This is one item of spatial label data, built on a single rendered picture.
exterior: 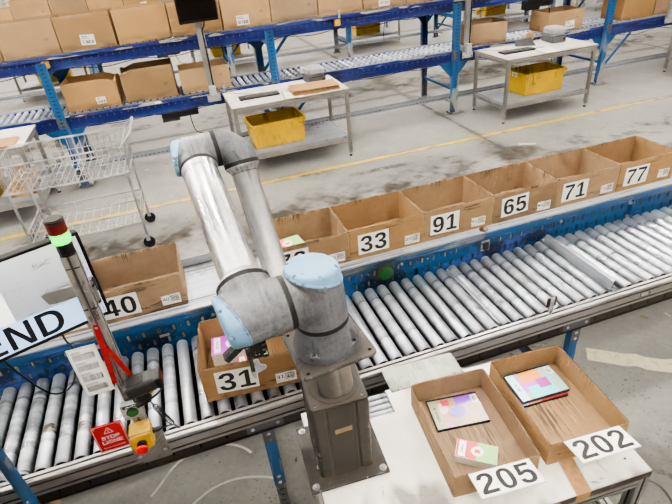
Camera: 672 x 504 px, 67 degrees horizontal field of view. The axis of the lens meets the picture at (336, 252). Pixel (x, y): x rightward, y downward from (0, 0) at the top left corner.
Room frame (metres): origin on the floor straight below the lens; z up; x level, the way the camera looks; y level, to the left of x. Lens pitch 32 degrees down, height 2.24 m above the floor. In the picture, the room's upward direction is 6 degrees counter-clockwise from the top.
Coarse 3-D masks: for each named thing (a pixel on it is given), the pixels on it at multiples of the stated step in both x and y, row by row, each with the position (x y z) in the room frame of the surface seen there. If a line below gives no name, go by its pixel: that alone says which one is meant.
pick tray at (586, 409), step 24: (504, 360) 1.35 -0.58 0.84; (528, 360) 1.37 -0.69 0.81; (552, 360) 1.39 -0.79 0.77; (504, 384) 1.24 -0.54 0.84; (576, 384) 1.26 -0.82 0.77; (528, 408) 1.19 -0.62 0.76; (552, 408) 1.18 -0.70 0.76; (576, 408) 1.17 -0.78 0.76; (600, 408) 1.14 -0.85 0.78; (528, 432) 1.07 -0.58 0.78; (552, 432) 1.08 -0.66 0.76; (576, 432) 1.07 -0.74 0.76; (552, 456) 0.97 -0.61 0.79
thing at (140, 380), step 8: (136, 376) 1.20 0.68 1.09; (144, 376) 1.20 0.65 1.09; (152, 376) 1.19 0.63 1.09; (160, 376) 1.20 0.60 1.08; (128, 384) 1.17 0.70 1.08; (136, 384) 1.17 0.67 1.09; (144, 384) 1.17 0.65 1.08; (152, 384) 1.17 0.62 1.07; (160, 384) 1.18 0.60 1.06; (128, 392) 1.15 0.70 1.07; (136, 392) 1.16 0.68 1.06; (144, 392) 1.17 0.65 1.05; (152, 392) 1.20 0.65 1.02; (144, 400) 1.18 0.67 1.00
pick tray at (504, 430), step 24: (432, 384) 1.28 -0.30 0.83; (456, 384) 1.29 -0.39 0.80; (480, 384) 1.31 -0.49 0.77; (504, 408) 1.15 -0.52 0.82; (432, 432) 1.06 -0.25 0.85; (456, 432) 1.12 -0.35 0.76; (480, 432) 1.11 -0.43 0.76; (504, 432) 1.10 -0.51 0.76; (504, 456) 1.01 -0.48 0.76; (528, 456) 0.99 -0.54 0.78; (456, 480) 0.89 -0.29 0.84
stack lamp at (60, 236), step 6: (48, 228) 1.20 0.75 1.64; (54, 228) 1.20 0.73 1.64; (60, 228) 1.21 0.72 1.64; (66, 228) 1.23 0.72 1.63; (48, 234) 1.21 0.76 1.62; (54, 234) 1.20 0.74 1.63; (60, 234) 1.21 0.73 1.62; (66, 234) 1.22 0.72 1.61; (54, 240) 1.20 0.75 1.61; (60, 240) 1.20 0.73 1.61; (66, 240) 1.21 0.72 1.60
